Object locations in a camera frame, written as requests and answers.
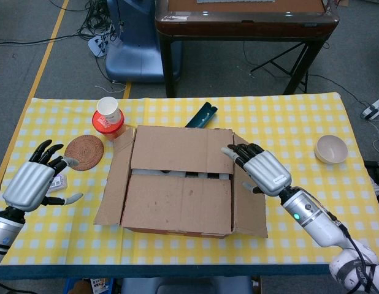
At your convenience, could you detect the white power strip with plugs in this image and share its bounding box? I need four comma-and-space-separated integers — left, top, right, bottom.
87, 34, 112, 58

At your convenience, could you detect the orange canister with lid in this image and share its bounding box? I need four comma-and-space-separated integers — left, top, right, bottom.
91, 110, 128, 141

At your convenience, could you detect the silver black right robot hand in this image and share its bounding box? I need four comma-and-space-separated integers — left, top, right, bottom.
220, 143, 293, 197

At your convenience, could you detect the long black floor cable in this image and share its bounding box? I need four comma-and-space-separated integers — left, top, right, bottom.
0, 33, 92, 47

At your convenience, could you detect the thin white floor cable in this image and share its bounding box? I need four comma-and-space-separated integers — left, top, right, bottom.
96, 80, 128, 94

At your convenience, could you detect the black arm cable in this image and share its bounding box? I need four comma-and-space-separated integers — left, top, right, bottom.
299, 188, 379, 294

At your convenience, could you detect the blue machine base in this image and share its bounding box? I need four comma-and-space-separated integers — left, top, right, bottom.
105, 0, 182, 84

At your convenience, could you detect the round woven rattan coaster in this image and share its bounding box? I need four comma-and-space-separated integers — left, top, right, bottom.
64, 134, 104, 171

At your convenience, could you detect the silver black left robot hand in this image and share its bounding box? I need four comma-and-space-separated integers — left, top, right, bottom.
2, 139, 84, 213

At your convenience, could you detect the black flat case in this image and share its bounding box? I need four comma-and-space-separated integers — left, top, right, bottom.
364, 160, 379, 184

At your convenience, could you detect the yellow white checked tablecloth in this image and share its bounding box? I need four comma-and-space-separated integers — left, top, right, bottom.
0, 91, 379, 267

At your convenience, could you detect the white paper cup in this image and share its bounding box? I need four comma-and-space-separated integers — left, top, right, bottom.
96, 96, 123, 126

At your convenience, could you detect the brown wooden mahjong table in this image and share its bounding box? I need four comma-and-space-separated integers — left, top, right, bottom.
155, 0, 340, 98

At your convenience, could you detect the red-brown cardboard shipping box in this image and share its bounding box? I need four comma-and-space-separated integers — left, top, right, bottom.
93, 124, 269, 239

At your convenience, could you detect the blue padded stool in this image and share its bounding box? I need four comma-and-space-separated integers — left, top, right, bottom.
120, 275, 253, 294

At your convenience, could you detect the beige bowl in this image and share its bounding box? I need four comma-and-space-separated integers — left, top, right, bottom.
314, 135, 349, 165

